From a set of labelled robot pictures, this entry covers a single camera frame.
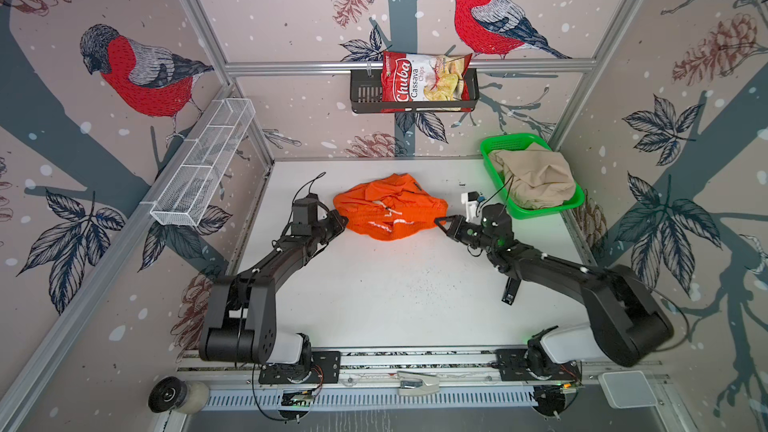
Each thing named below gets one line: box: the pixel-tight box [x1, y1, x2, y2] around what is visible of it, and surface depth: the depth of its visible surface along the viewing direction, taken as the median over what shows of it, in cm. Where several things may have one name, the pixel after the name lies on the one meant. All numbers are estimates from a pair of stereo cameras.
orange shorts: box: [333, 173, 449, 241], surface depth 94 cm
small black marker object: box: [501, 276, 521, 305], surface depth 85 cm
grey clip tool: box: [397, 371, 440, 396], surface depth 71 cm
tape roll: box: [148, 376, 210, 414], surface depth 63 cm
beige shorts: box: [488, 142, 577, 209], surface depth 101 cm
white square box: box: [598, 371, 658, 409], surface depth 71 cm
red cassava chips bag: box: [381, 52, 473, 112], surface depth 90 cm
